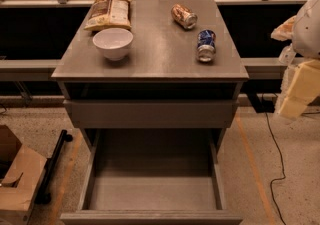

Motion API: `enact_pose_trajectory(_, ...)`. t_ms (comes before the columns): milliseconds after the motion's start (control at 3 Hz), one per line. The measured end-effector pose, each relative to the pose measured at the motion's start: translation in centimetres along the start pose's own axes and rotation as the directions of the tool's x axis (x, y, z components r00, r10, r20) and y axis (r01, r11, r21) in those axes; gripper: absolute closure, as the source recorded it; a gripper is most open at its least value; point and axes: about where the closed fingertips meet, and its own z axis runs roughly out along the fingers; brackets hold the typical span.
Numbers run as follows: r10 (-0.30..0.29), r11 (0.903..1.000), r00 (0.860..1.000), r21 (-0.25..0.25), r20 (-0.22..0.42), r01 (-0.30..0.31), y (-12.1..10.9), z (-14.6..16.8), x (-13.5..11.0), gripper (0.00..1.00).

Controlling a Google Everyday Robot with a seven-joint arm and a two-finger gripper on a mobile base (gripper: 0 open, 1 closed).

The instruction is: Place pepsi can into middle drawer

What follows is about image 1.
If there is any open grey middle drawer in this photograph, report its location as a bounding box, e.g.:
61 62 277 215
61 129 242 225

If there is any black bar on floor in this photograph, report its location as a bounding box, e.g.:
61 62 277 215
35 129 73 204

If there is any blue pepsi can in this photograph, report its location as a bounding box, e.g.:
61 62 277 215
197 30 216 63

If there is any black floor cable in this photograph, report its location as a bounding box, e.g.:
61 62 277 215
263 108 288 225

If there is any brown chip bag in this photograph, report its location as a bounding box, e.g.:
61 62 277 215
84 0 132 31

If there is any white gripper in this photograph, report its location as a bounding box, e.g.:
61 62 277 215
271 16 320 120

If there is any white ceramic bowl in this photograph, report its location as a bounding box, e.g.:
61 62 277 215
93 28 134 61

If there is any grey drawer cabinet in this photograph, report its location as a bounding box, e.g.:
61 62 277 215
52 0 249 145

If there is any cardboard box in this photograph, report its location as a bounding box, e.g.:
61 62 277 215
0 125 47 225

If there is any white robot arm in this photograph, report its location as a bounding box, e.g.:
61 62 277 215
271 0 320 120

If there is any closed grey top drawer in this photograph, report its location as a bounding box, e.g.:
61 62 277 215
64 100 238 128

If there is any brown soda can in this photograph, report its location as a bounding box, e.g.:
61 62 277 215
171 4 198 30

